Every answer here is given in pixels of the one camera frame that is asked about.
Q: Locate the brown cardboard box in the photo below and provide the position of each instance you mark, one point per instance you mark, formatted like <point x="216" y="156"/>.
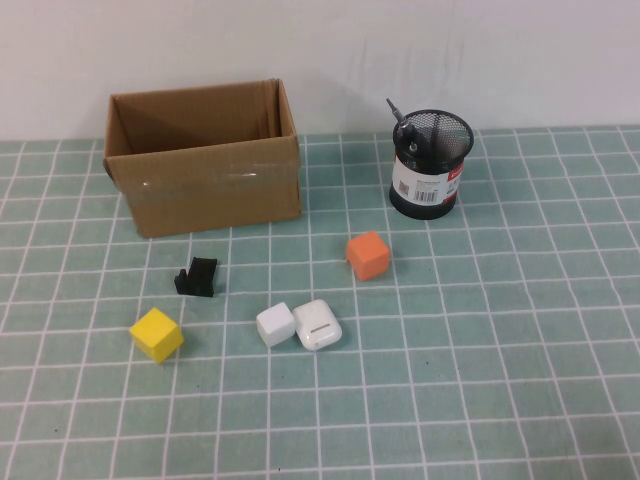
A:
<point x="200" y="195"/>

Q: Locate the white earbuds charging case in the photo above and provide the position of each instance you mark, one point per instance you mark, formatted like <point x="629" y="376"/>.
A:
<point x="316" y="327"/>

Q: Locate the black mesh pen holder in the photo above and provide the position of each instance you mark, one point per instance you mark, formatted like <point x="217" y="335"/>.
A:
<point x="430" y="192"/>

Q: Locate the orange cube block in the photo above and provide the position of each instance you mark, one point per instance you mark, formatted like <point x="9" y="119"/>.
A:
<point x="369" y="255"/>

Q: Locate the green checkered tablecloth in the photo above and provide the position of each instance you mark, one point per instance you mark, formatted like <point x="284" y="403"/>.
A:
<point x="500" y="350"/>

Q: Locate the yellow cube block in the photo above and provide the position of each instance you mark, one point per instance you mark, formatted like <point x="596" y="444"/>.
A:
<point x="155" y="334"/>

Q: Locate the white cube block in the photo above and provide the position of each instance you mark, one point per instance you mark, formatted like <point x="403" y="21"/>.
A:
<point x="275" y="325"/>

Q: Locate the black plastic bracket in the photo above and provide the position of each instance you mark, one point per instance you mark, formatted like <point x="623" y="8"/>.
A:
<point x="200" y="279"/>

